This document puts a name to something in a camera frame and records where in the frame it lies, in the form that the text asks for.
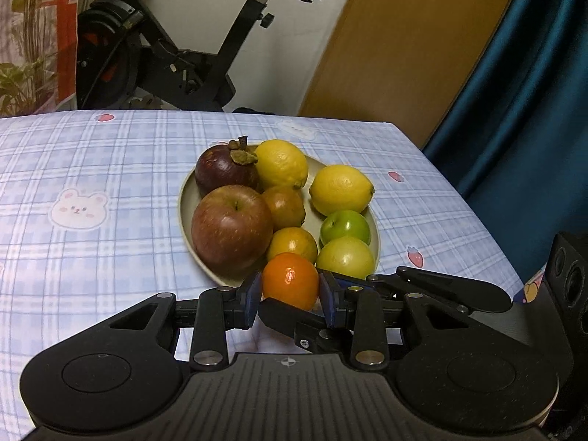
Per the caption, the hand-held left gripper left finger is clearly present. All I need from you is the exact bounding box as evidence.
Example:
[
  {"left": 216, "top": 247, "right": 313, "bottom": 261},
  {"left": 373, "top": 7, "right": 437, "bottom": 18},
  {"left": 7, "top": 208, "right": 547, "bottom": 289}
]
[{"left": 98, "top": 272, "right": 262, "bottom": 371}]

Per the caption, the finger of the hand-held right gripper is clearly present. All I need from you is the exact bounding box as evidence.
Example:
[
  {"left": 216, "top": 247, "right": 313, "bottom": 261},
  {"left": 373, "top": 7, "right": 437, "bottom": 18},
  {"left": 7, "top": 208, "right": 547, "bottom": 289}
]
[
  {"left": 258, "top": 298, "right": 354, "bottom": 354},
  {"left": 328, "top": 266, "right": 512, "bottom": 315}
]

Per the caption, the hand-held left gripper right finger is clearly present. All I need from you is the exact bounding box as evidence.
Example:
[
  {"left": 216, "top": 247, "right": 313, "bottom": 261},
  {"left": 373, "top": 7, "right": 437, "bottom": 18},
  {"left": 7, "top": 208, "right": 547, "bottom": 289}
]
[{"left": 319, "top": 272, "right": 478, "bottom": 370}]

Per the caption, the yellow-green apple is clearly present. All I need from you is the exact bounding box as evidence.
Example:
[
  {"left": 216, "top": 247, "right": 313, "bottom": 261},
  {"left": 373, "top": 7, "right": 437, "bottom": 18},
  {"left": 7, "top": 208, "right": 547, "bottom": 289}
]
[{"left": 316, "top": 236, "right": 376, "bottom": 281}]

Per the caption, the small orange tangerine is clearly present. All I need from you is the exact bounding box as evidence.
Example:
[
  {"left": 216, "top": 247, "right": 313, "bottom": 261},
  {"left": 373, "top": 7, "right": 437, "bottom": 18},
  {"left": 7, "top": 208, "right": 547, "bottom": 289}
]
[{"left": 262, "top": 252, "right": 320, "bottom": 312}]

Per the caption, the bright green apple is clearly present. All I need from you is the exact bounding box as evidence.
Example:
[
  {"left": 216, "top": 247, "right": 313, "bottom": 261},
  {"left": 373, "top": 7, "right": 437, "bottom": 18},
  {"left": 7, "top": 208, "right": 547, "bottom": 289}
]
[{"left": 320, "top": 210, "right": 371, "bottom": 246}]

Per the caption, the red apple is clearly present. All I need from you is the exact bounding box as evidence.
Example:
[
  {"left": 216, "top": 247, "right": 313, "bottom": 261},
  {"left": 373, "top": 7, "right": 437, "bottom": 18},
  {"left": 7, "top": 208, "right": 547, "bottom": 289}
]
[{"left": 191, "top": 184, "right": 274, "bottom": 281}]

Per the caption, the dark speckled orange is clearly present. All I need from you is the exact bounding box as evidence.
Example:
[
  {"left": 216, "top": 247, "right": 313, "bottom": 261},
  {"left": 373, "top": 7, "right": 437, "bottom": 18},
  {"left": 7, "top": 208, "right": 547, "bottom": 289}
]
[
  {"left": 266, "top": 227, "right": 319, "bottom": 262},
  {"left": 262, "top": 186, "right": 306, "bottom": 233}
]

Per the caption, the yellow lemon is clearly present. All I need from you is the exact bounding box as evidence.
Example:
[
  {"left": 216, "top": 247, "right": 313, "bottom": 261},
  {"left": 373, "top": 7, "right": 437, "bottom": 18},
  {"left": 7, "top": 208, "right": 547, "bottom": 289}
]
[
  {"left": 309, "top": 164, "right": 375, "bottom": 216},
  {"left": 254, "top": 139, "right": 309, "bottom": 190}
]

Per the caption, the beige round plate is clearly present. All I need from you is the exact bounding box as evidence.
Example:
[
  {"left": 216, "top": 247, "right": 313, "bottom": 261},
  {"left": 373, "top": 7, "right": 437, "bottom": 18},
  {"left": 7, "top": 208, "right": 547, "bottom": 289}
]
[{"left": 178, "top": 144, "right": 381, "bottom": 288}]

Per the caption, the cartoon printed cup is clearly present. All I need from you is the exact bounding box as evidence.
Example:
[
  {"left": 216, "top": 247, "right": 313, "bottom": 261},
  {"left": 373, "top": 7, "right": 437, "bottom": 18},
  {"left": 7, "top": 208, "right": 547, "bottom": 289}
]
[{"left": 512, "top": 264, "right": 549, "bottom": 304}]

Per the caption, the dark purple mangosteen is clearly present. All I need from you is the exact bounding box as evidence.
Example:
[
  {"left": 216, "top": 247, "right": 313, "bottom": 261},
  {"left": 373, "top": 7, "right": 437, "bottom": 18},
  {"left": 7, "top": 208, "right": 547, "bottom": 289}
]
[{"left": 194, "top": 135, "right": 262, "bottom": 198}]

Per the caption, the teal curtain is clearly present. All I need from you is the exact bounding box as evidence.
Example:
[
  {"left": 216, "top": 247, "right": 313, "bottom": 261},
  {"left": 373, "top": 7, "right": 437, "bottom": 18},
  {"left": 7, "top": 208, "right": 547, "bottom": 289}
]
[{"left": 423, "top": 0, "right": 588, "bottom": 286}]

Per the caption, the blue plaid tablecloth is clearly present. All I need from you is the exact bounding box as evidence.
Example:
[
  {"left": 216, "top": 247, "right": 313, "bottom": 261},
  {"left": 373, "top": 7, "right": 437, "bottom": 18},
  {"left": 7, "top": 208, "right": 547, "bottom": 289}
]
[{"left": 0, "top": 109, "right": 524, "bottom": 441}]

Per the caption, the black exercise bike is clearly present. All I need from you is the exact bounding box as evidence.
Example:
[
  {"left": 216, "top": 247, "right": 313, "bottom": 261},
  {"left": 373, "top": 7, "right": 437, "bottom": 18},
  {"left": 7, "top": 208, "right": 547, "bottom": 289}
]
[{"left": 76, "top": 0, "right": 336, "bottom": 113}]

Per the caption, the brown wooden door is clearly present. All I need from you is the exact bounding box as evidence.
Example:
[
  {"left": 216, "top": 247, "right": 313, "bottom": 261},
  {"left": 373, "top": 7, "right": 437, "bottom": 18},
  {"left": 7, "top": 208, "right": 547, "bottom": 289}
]
[{"left": 298, "top": 0, "right": 529, "bottom": 150}]

